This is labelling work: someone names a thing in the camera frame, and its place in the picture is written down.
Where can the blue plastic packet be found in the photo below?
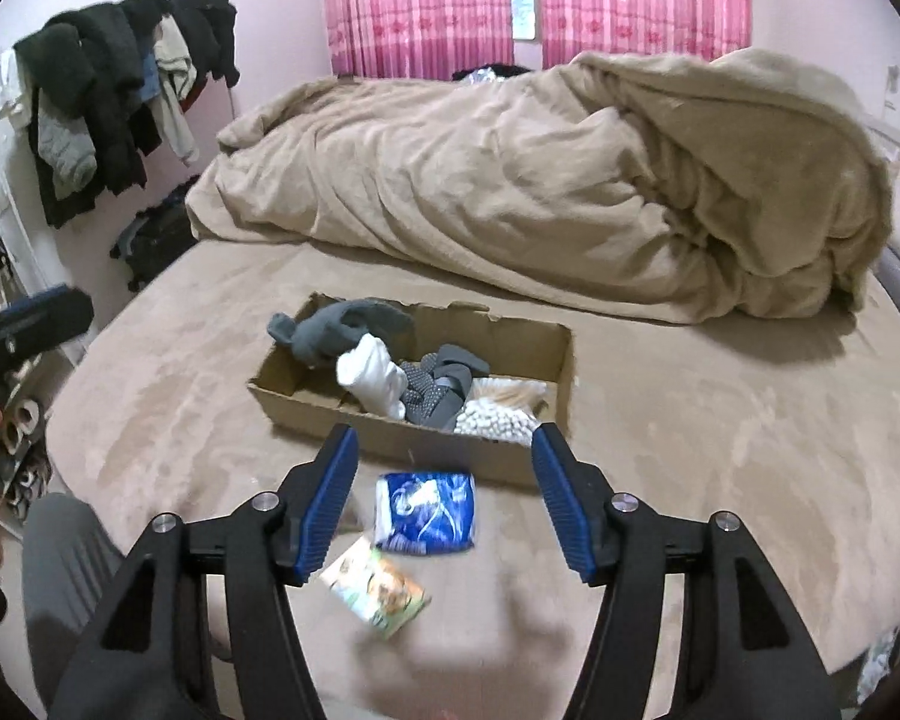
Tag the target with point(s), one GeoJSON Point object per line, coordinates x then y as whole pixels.
{"type": "Point", "coordinates": [424, 514]}

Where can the black fleece jacket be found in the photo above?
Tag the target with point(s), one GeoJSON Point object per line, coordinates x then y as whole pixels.
{"type": "Point", "coordinates": [97, 90]}

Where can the beige fleece blanket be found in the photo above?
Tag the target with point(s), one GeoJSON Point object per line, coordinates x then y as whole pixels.
{"type": "Point", "coordinates": [495, 180]}

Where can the white cluttered shelf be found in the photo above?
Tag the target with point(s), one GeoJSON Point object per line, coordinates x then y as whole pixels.
{"type": "Point", "coordinates": [4, 255]}

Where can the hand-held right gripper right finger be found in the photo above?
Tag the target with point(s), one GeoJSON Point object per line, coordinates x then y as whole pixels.
{"type": "Point", "coordinates": [562, 510]}

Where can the green and white packet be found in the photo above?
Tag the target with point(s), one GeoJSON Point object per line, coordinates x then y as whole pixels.
{"type": "Point", "coordinates": [379, 589]}

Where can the beige hanging garment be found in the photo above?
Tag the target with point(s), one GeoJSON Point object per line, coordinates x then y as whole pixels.
{"type": "Point", "coordinates": [174, 82]}

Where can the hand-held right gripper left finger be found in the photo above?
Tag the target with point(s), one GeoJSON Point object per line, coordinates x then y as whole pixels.
{"type": "Point", "coordinates": [328, 506]}

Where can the grey hanging garment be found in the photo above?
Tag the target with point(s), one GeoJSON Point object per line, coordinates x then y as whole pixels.
{"type": "Point", "coordinates": [64, 154]}

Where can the bag of cotton swabs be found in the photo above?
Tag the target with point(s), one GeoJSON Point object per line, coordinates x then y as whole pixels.
{"type": "Point", "coordinates": [499, 412]}

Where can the pink curtain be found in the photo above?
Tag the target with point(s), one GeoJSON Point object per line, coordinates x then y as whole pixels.
{"type": "Point", "coordinates": [412, 7]}
{"type": "Point", "coordinates": [645, 0]}

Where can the window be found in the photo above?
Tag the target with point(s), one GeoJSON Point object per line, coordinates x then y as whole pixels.
{"type": "Point", "coordinates": [524, 11]}

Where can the black hanging garment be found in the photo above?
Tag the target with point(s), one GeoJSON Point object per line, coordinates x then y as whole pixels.
{"type": "Point", "coordinates": [206, 34]}

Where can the bed with beige sheet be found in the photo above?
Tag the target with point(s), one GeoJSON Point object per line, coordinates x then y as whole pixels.
{"type": "Point", "coordinates": [195, 405]}

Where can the white sock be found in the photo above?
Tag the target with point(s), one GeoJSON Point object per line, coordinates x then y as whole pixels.
{"type": "Point", "coordinates": [371, 379]}

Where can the brown cardboard box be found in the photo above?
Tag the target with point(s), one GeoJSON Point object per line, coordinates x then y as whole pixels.
{"type": "Point", "coordinates": [450, 454]}

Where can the dark cloth with silver item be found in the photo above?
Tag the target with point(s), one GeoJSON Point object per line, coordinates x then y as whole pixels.
{"type": "Point", "coordinates": [491, 73]}

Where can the dark suitcase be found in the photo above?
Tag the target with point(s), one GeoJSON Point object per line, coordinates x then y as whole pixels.
{"type": "Point", "coordinates": [154, 240]}

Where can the blue hanging garment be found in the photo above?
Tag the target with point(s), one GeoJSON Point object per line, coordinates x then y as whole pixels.
{"type": "Point", "coordinates": [148, 79]}

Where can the person's grey trouser leg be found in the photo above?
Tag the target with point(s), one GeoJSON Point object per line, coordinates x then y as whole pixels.
{"type": "Point", "coordinates": [67, 577]}

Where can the grey dotted socks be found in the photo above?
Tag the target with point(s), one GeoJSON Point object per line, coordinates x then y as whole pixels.
{"type": "Point", "coordinates": [435, 390]}

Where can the dark grey sock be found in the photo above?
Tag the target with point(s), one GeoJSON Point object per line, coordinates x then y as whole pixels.
{"type": "Point", "coordinates": [330, 330]}

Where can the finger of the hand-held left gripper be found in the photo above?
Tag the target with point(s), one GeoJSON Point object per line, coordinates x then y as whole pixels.
{"type": "Point", "coordinates": [37, 322]}

